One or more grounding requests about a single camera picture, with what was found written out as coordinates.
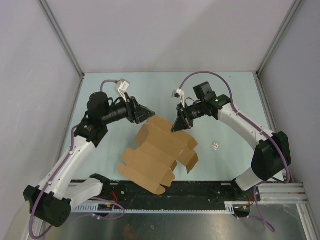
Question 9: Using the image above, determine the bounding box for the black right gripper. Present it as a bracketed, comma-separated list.
[172, 101, 206, 133]

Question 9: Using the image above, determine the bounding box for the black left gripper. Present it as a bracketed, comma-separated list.
[101, 92, 155, 125]

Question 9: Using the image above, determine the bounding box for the brown cardboard box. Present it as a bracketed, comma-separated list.
[118, 115, 199, 195]

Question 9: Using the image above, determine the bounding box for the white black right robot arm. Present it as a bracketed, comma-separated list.
[171, 82, 292, 201]

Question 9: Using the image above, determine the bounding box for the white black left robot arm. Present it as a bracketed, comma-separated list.
[23, 92, 156, 228]

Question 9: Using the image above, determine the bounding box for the small crumpled plastic scrap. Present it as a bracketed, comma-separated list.
[210, 142, 220, 151]

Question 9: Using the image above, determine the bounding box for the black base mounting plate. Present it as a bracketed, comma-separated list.
[99, 180, 255, 202]

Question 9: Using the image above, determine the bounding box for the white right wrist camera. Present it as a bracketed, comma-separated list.
[171, 88, 186, 108]

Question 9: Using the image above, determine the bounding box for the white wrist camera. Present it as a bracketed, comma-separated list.
[171, 88, 186, 108]
[114, 78, 130, 102]

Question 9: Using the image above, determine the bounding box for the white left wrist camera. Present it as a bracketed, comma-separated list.
[114, 78, 130, 102]

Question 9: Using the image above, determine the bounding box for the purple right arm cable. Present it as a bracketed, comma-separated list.
[178, 71, 292, 185]

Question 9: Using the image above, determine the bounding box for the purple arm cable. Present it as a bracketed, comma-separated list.
[178, 71, 292, 185]
[29, 79, 118, 238]

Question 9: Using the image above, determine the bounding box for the grey slotted cable duct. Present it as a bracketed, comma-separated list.
[72, 201, 237, 215]

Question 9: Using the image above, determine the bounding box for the left aluminium frame post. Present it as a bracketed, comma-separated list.
[37, 0, 84, 78]

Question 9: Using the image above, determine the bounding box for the aluminium frame post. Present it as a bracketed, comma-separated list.
[256, 0, 305, 78]
[37, 0, 84, 78]

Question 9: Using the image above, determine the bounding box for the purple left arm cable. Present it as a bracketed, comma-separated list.
[29, 79, 118, 238]

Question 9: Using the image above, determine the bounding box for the right aluminium frame post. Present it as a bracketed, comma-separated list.
[256, 0, 305, 78]

